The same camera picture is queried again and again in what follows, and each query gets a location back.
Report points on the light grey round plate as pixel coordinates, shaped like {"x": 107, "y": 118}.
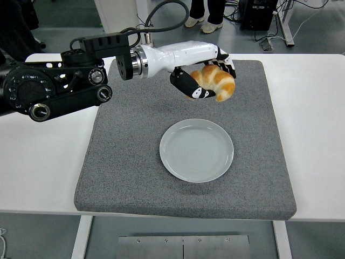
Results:
{"x": 196, "y": 151}

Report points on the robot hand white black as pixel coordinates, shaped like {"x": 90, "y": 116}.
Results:
{"x": 183, "y": 55}

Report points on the person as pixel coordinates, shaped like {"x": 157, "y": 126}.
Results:
{"x": 215, "y": 10}

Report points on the black computer box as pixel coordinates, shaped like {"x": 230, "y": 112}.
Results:
{"x": 256, "y": 16}

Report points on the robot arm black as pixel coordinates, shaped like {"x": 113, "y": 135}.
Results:
{"x": 67, "y": 99}

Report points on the white cabinet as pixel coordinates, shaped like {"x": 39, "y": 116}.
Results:
{"x": 118, "y": 13}

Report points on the grey speckled mat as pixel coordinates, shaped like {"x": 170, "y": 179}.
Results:
{"x": 188, "y": 113}

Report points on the golden croissant bread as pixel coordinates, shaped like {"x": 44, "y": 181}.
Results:
{"x": 218, "y": 81}

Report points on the white table leg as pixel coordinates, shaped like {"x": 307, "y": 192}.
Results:
{"x": 283, "y": 240}
{"x": 81, "y": 237}

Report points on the grey foot pedal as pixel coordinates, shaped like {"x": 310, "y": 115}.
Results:
{"x": 266, "y": 44}

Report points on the white desk leg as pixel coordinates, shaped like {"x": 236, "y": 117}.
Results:
{"x": 285, "y": 24}

